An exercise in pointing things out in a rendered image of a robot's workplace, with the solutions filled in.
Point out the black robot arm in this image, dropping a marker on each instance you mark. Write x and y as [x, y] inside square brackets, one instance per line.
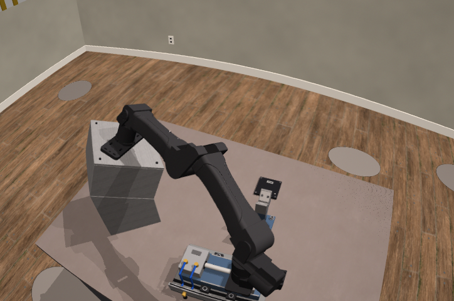
[250, 235]

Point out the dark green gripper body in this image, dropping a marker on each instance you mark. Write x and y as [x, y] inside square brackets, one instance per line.
[232, 285]

